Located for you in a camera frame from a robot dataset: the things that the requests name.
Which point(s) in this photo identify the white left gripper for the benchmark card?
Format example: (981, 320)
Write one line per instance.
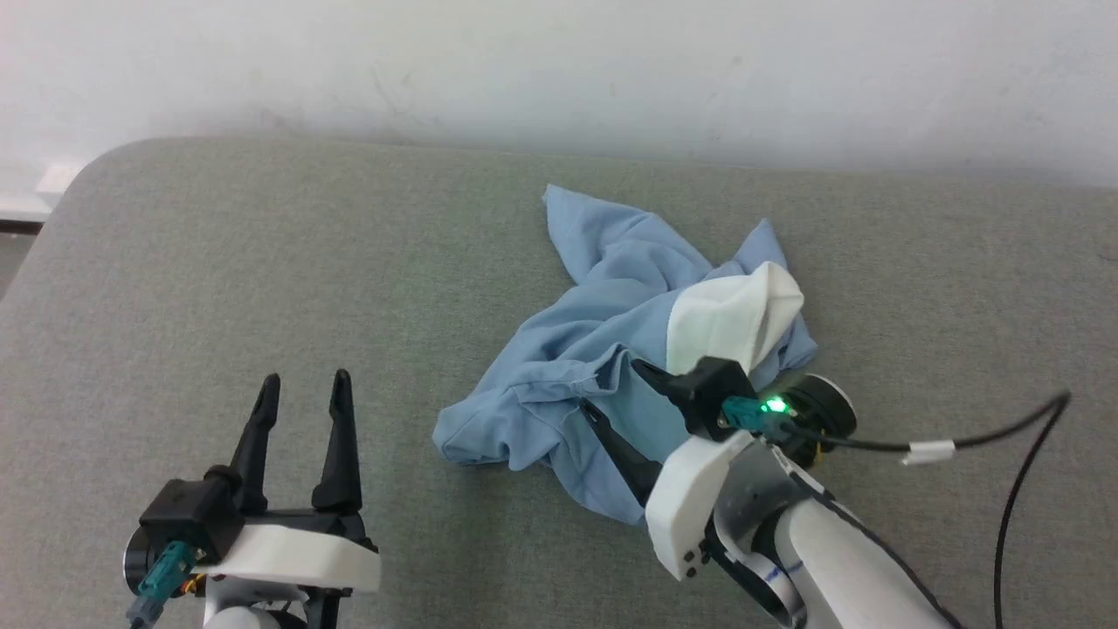
(297, 552)

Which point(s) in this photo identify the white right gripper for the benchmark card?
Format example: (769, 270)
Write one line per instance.
(686, 507)

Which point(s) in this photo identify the light blue garment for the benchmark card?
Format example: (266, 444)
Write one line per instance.
(594, 332)

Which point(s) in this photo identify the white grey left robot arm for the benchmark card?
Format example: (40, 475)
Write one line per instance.
(236, 616)

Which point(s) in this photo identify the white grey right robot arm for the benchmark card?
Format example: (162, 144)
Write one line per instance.
(838, 559)

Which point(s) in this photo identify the grey-green fabric sofa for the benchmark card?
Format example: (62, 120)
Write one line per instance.
(262, 262)

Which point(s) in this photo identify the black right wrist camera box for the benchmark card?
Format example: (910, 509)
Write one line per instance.
(716, 384)

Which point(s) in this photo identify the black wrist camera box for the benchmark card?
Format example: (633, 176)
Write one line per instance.
(716, 384)
(192, 515)

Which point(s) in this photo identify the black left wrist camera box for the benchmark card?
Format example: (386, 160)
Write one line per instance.
(192, 515)

